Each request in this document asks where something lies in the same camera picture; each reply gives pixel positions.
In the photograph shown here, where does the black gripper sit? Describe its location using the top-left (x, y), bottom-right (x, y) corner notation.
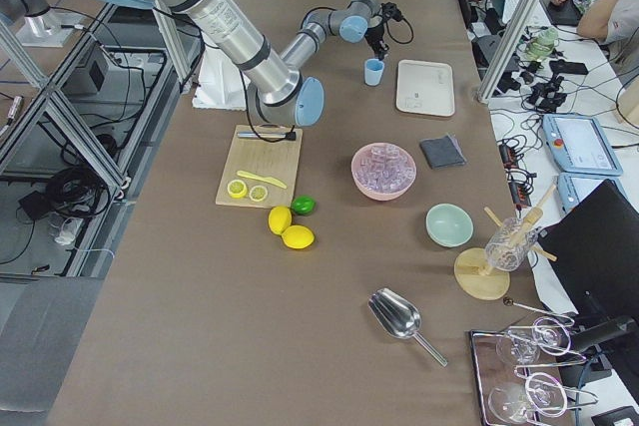
top-left (364, 2), bottom-right (403, 61)

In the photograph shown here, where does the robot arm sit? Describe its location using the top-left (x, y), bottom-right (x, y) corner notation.
top-left (101, 0), bottom-right (390, 127)
top-left (1, 0), bottom-right (71, 48)

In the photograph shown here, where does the blue plastic cup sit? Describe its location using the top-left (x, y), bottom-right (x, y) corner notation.
top-left (364, 58), bottom-right (385, 87)

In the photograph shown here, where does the clear ice cubes pile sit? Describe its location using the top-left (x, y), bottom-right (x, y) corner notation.
top-left (354, 144), bottom-right (413, 194)

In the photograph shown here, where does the steel ice scoop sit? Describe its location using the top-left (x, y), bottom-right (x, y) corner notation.
top-left (368, 287), bottom-right (448, 367)

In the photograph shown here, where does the cream rabbit tray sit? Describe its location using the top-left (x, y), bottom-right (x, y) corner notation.
top-left (395, 59), bottom-right (455, 117)

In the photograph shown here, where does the steel muddler black tip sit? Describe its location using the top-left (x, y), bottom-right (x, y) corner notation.
top-left (237, 131), bottom-right (297, 141)

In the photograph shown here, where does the grey folded cloth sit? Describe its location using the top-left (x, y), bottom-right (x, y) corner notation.
top-left (419, 134), bottom-right (466, 169)

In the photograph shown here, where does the pink bowl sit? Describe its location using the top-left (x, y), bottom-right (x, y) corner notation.
top-left (350, 142), bottom-right (418, 203)

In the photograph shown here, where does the wooden cutting board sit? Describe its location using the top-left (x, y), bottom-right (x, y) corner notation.
top-left (216, 124), bottom-right (304, 209)

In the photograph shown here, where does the yellow plastic knife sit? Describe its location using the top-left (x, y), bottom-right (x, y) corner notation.
top-left (236, 170), bottom-right (288, 190)

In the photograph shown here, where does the green lime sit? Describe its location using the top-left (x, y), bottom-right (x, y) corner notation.
top-left (291, 196), bottom-right (317, 215)

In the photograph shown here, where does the lemon half upper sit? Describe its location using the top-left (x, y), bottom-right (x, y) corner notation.
top-left (249, 185), bottom-right (269, 203)

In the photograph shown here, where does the lemon half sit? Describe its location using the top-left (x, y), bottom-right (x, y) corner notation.
top-left (249, 185), bottom-right (269, 203)
top-left (227, 179), bottom-right (249, 199)

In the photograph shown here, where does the mint green bowl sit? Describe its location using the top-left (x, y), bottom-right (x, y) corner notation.
top-left (425, 204), bottom-right (474, 247)

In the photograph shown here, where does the whole lemon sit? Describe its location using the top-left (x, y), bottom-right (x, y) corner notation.
top-left (282, 224), bottom-right (316, 249)
top-left (268, 206), bottom-right (293, 235)

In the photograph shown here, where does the lemon half lower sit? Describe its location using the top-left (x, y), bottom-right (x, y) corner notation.
top-left (227, 179), bottom-right (249, 199)

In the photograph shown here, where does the teach pendant tablet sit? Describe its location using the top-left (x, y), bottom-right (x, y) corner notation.
top-left (542, 114), bottom-right (623, 177)
top-left (556, 172), bottom-right (626, 216)

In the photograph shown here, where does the clear glass on stand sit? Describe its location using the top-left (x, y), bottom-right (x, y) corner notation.
top-left (485, 217), bottom-right (538, 271)

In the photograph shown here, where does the wooden mug tree stand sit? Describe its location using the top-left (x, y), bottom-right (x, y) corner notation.
top-left (454, 184), bottom-right (557, 300)

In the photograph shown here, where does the long bar spoon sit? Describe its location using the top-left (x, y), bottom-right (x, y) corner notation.
top-left (502, 296), bottom-right (574, 322)

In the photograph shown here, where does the black monitor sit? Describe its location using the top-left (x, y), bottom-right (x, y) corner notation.
top-left (539, 180), bottom-right (638, 319)

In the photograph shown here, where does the upper wine glass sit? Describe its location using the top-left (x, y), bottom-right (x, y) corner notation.
top-left (496, 316), bottom-right (571, 366)

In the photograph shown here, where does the wine glass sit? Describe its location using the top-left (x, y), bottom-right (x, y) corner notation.
top-left (488, 372), bottom-right (568, 425)
top-left (496, 316), bottom-right (571, 366)

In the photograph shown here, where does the steel glass rack tray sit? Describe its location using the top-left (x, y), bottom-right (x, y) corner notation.
top-left (468, 330), bottom-right (598, 425)

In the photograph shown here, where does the lower wine glass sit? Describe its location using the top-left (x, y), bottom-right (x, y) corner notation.
top-left (488, 372), bottom-right (568, 425)

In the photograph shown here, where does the aluminium frame post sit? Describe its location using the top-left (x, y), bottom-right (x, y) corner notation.
top-left (476, 0), bottom-right (539, 104)

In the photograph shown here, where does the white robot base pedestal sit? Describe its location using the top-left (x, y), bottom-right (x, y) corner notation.
top-left (192, 46), bottom-right (246, 111)

